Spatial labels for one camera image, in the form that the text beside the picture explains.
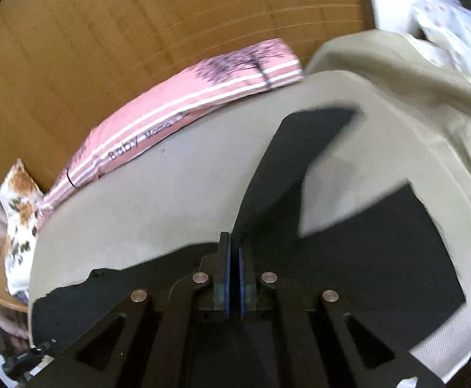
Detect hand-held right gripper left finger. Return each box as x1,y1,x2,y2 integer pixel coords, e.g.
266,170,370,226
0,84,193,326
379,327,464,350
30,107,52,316
25,232,232,388

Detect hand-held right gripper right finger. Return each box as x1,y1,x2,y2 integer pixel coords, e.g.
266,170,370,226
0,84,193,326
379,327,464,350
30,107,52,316
237,246,446,388

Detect black pants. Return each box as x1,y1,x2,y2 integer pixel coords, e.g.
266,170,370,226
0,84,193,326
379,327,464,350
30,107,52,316
31,107,466,388

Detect pink striped pillow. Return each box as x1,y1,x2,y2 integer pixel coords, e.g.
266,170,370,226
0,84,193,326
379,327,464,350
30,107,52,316
37,38,305,211

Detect wooden chair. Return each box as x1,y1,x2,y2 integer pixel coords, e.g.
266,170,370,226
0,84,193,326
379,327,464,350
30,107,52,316
0,242,30,314

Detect floral pillow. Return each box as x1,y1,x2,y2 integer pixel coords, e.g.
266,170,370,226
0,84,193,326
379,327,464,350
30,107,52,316
0,158,44,296

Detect wooden headboard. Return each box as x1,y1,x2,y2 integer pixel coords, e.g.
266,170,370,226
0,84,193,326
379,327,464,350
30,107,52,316
0,0,373,195

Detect white dotted cloth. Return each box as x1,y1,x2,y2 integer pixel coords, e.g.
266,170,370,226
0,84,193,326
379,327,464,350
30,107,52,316
411,0,471,85

